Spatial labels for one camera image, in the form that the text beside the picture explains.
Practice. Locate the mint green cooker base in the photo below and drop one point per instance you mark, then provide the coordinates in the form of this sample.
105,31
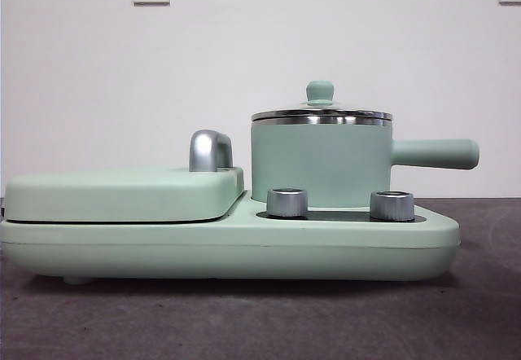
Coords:
203,250

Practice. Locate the mint green small steamer pot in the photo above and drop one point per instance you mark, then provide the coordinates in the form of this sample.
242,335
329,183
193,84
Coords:
317,160

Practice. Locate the silver black control knob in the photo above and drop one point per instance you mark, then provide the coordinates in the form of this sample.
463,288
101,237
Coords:
391,206
287,203

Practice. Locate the glass lid with mint knob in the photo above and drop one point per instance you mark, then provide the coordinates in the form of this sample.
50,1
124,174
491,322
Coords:
320,93

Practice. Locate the mint green hinged cooker cover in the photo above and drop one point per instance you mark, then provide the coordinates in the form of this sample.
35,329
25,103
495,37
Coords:
114,197

